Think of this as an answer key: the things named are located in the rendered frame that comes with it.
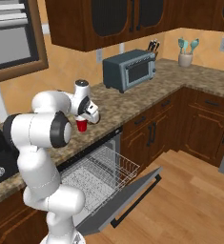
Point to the dark wood cupboard door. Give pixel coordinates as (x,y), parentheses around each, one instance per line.
(164,136)
(134,149)
(205,136)

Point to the wooden knife block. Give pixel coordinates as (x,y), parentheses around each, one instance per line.
(154,47)

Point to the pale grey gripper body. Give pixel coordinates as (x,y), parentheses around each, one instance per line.
(93,117)

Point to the red cup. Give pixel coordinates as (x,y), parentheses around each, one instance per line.
(82,126)

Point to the dark wood sink cupboard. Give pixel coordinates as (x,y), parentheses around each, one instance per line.
(11,222)

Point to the white utensil pot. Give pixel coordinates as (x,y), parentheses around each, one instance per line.
(185,59)

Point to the grey toaster oven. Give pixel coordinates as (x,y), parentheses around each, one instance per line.
(129,70)

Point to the black sink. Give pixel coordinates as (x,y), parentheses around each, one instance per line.
(0,158)

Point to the grey dishwasher door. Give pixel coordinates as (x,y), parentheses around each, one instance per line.
(123,203)

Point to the teal ladle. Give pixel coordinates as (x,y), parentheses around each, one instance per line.
(194,44)

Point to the dark wood wall cupboards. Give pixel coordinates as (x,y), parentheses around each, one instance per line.
(85,22)

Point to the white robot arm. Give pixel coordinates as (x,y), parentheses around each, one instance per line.
(37,152)

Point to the dark wood drawer front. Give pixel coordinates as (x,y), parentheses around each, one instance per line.
(212,103)
(138,122)
(165,105)

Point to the teal spatula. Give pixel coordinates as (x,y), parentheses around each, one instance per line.
(180,44)

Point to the brown framed window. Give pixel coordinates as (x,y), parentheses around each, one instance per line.
(15,38)

